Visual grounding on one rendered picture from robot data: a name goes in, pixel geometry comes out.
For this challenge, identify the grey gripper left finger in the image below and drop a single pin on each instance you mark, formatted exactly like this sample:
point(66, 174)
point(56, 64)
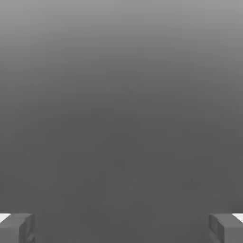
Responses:
point(17, 227)

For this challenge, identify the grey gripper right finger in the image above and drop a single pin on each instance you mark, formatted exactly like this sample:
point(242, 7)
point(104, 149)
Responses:
point(226, 228)

